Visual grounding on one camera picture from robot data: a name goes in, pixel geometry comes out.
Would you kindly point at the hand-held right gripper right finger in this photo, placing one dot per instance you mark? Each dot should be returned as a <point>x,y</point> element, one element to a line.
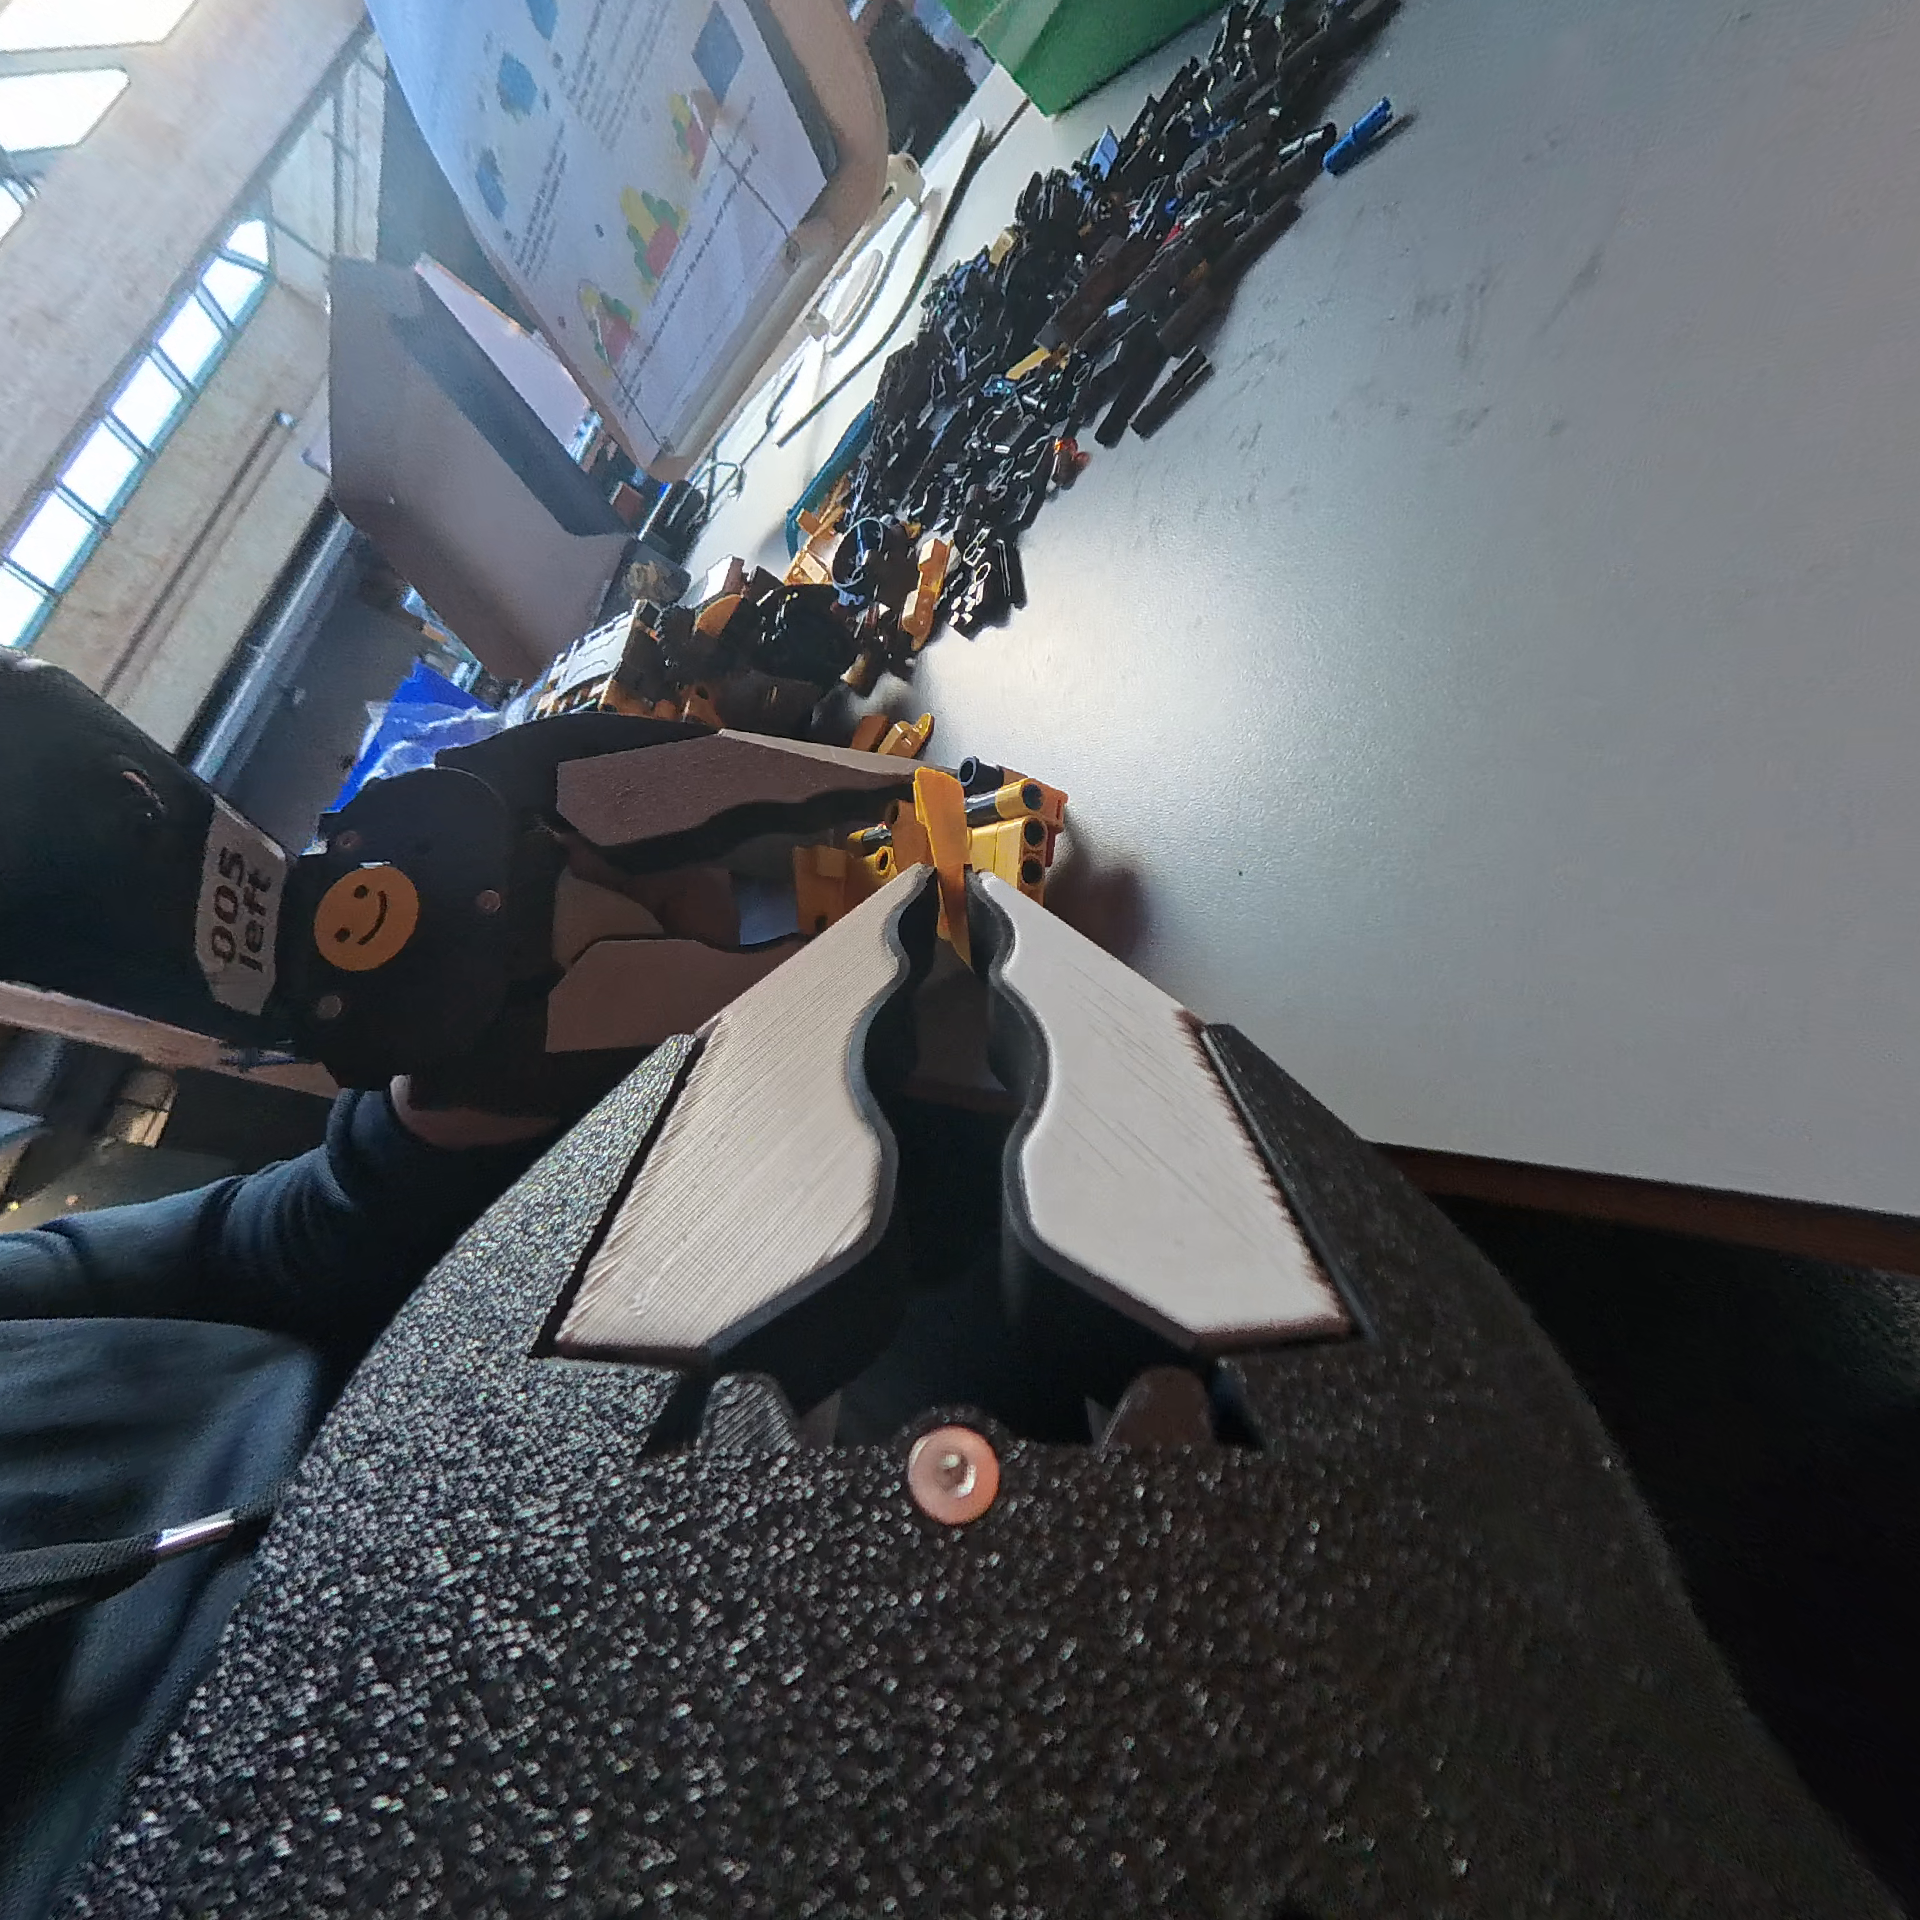
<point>1171,1170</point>

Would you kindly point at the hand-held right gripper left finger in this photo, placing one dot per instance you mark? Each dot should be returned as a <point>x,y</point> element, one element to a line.
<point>735,1184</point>

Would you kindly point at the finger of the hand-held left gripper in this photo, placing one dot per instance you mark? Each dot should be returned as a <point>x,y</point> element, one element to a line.
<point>645,997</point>
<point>706,788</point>

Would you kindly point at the yellow toy wedge panel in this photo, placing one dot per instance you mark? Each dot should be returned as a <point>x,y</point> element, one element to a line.
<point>927,595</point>
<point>896,734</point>

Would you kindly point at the small yellow toy brick piece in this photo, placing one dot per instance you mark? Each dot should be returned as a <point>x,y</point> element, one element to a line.
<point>946,841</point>

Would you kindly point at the yellow toy brick assembly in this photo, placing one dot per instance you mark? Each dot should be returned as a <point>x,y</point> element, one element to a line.
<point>1019,826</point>

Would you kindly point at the person's left forearm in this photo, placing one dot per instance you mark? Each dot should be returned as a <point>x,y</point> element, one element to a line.
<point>254,1230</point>

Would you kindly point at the person's left hand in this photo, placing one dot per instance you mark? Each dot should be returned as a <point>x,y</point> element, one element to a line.
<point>467,1123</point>

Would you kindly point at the yellow black toy brick vehicle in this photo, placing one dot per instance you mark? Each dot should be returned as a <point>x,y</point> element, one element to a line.
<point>706,645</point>

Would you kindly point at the blue plastic bag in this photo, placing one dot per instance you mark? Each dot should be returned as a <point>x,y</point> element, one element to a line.
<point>427,720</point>

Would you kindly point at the black toy wheel rim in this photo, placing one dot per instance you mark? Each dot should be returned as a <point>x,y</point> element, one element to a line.
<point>858,551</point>

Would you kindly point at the teal brick separator tool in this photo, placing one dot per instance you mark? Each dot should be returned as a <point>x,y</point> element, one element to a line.
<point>834,467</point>

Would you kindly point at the black computer monitor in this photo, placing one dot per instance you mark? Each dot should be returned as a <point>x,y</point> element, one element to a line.
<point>467,452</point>

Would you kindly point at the pile of black toy bricks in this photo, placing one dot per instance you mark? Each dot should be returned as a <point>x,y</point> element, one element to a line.
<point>1082,330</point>

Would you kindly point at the monitor showing building instructions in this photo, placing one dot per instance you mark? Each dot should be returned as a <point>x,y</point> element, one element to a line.
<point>632,180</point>

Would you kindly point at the green plastic bin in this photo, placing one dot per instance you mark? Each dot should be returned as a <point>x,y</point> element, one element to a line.
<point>1082,53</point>

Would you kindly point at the blue toy pin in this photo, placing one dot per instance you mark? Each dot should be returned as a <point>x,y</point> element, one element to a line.
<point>1358,137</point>

